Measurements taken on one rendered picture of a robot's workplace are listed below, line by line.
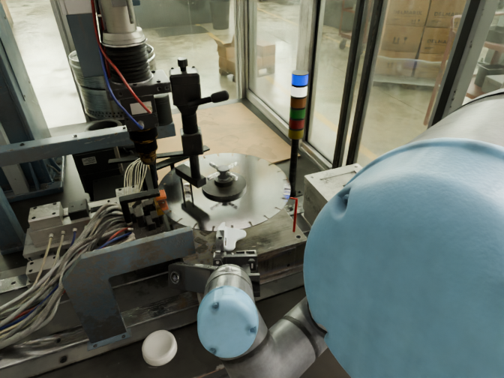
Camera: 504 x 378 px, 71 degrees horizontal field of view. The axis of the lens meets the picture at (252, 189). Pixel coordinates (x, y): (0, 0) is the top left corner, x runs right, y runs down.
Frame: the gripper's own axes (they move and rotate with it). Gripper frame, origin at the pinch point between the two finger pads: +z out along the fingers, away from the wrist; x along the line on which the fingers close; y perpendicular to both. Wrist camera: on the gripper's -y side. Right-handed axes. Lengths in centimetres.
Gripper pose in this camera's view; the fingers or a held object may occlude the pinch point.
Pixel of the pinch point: (220, 257)
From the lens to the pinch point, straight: 79.3
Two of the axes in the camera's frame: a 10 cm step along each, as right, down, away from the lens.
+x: -0.1, -10.0, -0.6
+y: 10.0, -0.1, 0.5
